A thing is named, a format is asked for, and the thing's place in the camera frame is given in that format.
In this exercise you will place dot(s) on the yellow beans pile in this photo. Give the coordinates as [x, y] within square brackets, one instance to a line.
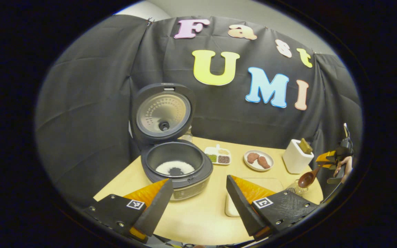
[223, 152]

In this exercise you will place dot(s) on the white toaster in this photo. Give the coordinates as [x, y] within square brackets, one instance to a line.
[295, 160]

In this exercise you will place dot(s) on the white round plate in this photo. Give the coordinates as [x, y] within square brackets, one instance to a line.
[252, 167]

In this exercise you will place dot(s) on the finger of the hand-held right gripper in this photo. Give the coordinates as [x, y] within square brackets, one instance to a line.
[326, 157]

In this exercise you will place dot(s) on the green beans pile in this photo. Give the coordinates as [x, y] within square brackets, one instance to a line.
[213, 158]

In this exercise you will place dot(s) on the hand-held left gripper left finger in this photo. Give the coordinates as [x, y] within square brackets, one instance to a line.
[157, 210]

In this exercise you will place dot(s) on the brown toast slice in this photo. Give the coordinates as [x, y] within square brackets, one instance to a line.
[305, 146]

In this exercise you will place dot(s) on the dark wooden spoon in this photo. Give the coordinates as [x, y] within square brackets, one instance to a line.
[305, 179]

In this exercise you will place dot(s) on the dark red beans pile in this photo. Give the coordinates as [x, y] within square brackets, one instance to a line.
[223, 159]

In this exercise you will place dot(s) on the small clear bottle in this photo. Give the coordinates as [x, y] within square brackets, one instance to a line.
[187, 136]

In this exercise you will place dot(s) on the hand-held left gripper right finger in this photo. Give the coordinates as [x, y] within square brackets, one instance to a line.
[243, 210]

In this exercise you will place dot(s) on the white divided dish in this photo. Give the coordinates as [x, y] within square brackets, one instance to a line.
[210, 151]

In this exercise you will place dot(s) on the clear square chopstick holder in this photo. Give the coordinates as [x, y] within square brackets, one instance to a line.
[296, 190]

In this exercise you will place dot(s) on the rectangular tray of rice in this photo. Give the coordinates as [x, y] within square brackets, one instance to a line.
[233, 210]

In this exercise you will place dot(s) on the white rice heap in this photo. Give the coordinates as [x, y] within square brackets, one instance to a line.
[184, 167]

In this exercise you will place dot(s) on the red meat piece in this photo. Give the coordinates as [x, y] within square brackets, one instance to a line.
[264, 162]
[252, 157]

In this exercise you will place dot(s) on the dark grey rice cooker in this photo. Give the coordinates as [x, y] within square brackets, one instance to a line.
[164, 103]

